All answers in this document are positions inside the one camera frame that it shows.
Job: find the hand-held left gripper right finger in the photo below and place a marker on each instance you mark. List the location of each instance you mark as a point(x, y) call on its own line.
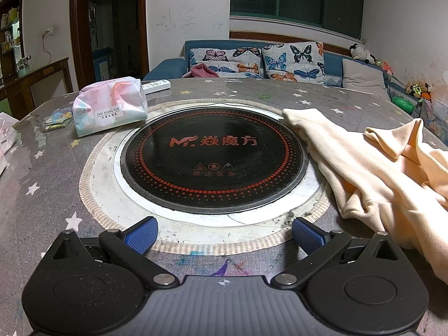
point(308, 235)

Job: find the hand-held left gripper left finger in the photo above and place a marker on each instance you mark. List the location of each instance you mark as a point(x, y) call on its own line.
point(140, 235)

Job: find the cream garment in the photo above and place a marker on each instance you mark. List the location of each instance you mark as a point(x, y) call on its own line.
point(367, 182)

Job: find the round black induction cooktop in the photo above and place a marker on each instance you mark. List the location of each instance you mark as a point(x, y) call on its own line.
point(210, 168)

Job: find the grey star-print tablecloth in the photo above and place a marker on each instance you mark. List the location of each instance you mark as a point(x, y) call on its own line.
point(52, 189)

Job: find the pastel tissue pack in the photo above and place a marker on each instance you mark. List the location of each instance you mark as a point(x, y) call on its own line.
point(108, 108)

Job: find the small colourful packet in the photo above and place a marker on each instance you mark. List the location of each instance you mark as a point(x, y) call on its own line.
point(59, 120)

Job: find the white remote control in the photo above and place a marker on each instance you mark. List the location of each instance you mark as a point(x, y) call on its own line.
point(157, 85)

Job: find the green bowl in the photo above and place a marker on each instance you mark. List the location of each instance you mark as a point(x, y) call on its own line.
point(402, 104)

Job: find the white plastic bag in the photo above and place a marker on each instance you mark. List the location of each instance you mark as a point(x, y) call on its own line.
point(5, 140)

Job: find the blue sofa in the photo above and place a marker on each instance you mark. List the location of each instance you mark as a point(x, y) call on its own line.
point(164, 68)

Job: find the grey pillow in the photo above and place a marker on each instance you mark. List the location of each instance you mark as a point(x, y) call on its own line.
point(364, 75)

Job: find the clear plastic storage box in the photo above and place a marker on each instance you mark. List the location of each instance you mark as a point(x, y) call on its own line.
point(432, 119)

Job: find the square butterfly print pillow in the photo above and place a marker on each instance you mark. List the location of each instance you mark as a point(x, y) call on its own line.
point(294, 63)

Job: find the pink cloth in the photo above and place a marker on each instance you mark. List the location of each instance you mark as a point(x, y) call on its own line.
point(201, 70)

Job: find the yellow toy pile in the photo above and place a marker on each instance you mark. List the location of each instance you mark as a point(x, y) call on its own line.
point(418, 91)

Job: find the pink plush toy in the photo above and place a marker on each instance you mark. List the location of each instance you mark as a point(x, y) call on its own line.
point(384, 66)

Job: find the wooden sideboard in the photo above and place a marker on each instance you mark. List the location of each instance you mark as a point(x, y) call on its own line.
point(42, 77)

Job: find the black and white plush toy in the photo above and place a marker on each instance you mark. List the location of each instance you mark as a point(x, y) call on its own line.
point(362, 53)

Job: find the wide butterfly print pillow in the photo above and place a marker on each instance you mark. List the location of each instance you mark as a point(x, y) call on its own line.
point(227, 59)

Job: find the wooden shelf unit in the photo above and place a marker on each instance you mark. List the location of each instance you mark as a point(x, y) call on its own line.
point(12, 24)

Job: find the wooden door frame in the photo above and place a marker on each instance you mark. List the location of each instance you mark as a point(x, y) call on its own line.
point(78, 35)

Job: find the white wall socket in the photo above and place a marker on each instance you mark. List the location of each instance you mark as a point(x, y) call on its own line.
point(49, 31)

